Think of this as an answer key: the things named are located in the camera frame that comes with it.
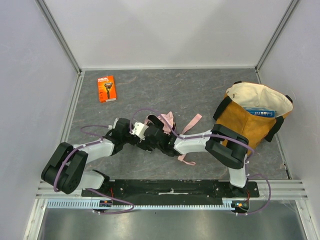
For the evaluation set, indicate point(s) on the pink folding umbrella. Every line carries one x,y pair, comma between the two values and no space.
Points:
168,121

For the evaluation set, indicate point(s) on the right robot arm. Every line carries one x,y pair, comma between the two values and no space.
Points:
227,146

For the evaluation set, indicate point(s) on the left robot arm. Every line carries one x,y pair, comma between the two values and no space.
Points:
65,170

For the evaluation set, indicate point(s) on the orange Gillette razor box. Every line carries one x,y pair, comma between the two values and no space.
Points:
106,89

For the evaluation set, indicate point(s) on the orange canvas tote bag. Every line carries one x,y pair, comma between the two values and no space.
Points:
232,112

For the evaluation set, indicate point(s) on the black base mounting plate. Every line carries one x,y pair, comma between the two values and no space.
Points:
175,192

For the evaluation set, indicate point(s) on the blue Harry's razor box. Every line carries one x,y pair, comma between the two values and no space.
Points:
261,112

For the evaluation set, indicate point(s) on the white slotted cable duct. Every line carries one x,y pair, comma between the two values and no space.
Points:
106,204

